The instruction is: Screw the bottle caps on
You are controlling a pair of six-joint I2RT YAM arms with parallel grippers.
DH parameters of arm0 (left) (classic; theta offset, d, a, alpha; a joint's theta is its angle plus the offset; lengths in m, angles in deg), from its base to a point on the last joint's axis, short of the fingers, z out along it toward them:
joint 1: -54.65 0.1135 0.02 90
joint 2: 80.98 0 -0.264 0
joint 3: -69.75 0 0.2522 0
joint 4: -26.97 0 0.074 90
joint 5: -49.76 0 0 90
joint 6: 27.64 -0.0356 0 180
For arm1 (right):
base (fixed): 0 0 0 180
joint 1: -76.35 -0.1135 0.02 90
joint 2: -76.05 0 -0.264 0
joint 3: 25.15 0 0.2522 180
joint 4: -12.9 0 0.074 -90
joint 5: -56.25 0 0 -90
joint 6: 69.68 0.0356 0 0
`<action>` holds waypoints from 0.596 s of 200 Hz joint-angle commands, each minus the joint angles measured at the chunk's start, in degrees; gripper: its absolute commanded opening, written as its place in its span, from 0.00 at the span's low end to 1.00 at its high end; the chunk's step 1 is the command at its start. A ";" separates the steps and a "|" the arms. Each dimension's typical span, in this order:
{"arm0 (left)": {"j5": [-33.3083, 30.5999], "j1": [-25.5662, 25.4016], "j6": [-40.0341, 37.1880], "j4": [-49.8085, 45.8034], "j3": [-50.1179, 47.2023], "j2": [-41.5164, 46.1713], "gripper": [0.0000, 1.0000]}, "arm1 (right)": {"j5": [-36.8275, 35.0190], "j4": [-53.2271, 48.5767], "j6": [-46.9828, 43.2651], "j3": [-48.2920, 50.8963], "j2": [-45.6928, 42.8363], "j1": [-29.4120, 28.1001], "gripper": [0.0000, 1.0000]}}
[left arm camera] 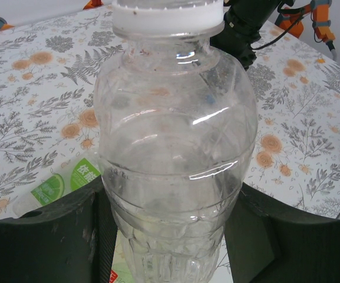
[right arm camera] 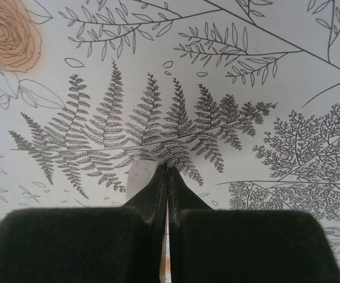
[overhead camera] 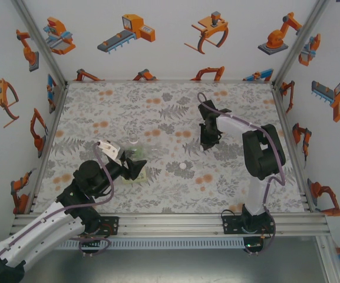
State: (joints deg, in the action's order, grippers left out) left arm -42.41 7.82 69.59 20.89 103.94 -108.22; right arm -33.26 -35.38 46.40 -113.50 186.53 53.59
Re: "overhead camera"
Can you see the aluminium frame leg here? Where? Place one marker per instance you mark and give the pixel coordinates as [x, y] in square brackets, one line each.
[328, 259]

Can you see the white bottle cap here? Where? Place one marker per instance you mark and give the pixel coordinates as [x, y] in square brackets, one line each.
[182, 165]

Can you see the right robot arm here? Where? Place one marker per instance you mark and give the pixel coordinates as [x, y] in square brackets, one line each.
[261, 153]

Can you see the pale green tea label bottle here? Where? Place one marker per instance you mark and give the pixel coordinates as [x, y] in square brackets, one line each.
[137, 179]

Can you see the aluminium side rail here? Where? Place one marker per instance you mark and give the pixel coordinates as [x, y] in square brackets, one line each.
[46, 147]
[280, 103]

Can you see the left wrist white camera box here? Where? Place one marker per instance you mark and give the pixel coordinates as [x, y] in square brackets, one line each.
[109, 150]

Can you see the bright green label plastic bottle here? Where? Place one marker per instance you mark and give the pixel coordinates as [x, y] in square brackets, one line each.
[149, 150]

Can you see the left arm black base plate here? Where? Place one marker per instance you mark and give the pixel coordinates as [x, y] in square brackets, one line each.
[113, 225]

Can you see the long aluminium frame rail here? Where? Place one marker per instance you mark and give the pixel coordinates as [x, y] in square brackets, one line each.
[169, 225]

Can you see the aluminium frame post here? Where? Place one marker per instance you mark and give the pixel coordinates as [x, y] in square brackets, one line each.
[299, 44]
[41, 44]

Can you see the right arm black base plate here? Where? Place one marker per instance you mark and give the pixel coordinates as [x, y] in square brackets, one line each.
[228, 225]

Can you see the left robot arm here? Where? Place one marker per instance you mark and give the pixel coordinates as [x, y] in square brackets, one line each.
[40, 238]

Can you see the small electronics board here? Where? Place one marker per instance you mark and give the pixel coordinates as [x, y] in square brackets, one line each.
[252, 245]
[91, 241]

